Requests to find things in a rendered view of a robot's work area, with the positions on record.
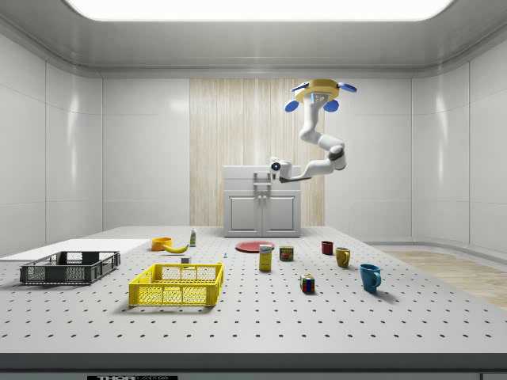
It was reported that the white cabinet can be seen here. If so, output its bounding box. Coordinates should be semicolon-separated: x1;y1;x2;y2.
223;165;303;238

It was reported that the red plate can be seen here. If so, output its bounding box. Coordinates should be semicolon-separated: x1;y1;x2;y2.
234;240;276;254

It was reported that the yellow carton box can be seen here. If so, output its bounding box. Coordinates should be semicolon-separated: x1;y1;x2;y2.
259;244;274;272

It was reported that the yellow mug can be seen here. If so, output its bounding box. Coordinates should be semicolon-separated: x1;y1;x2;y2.
335;246;352;269

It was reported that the drone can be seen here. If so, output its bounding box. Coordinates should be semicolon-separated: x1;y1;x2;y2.
284;78;358;115

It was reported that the yellow basket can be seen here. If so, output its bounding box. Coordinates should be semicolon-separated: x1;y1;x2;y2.
128;262;225;307

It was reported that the blue mug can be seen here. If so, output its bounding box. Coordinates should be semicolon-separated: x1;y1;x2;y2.
359;264;383;295

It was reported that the white board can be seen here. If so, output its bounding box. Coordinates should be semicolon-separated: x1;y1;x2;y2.
0;237;154;263

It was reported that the dark grey basket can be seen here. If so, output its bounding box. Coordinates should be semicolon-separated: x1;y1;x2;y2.
19;250;122;287

